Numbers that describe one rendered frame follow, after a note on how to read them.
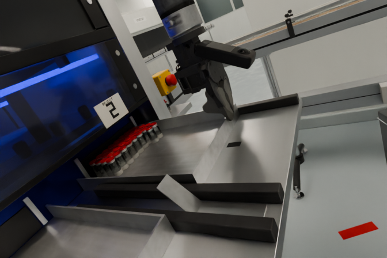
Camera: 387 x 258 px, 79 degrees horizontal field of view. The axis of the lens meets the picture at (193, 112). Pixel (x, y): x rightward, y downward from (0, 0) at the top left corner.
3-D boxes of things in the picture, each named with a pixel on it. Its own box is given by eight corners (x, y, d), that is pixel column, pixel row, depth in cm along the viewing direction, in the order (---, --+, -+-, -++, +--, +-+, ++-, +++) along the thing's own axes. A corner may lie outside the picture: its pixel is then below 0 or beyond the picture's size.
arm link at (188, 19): (201, 1, 48) (183, 6, 41) (209, 23, 49) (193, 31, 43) (173, 16, 52) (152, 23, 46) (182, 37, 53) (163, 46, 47)
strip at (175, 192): (172, 216, 36) (155, 188, 34) (181, 201, 38) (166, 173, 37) (262, 224, 28) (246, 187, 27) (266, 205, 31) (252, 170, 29)
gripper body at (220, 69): (198, 84, 58) (177, 38, 54) (230, 75, 53) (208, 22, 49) (184, 98, 52) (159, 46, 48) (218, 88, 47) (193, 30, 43)
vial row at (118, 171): (113, 177, 57) (103, 162, 55) (153, 136, 71) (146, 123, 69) (119, 177, 56) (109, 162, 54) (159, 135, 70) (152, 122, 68)
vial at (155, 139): (151, 144, 66) (143, 130, 65) (155, 140, 68) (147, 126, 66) (156, 143, 65) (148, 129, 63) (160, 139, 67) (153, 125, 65)
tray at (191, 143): (84, 190, 57) (76, 179, 56) (144, 133, 78) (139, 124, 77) (200, 190, 39) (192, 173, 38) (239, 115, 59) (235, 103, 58)
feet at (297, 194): (291, 200, 140) (285, 181, 135) (298, 150, 178) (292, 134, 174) (306, 200, 135) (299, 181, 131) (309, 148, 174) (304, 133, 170)
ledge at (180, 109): (147, 129, 87) (144, 124, 87) (164, 112, 97) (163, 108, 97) (176, 123, 80) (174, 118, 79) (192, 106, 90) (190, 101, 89)
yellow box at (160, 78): (151, 99, 81) (141, 80, 79) (162, 91, 87) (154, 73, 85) (168, 95, 77) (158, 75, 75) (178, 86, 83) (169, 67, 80)
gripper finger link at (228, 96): (218, 117, 59) (203, 84, 56) (239, 112, 56) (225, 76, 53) (213, 123, 56) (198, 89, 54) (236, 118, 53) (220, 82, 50)
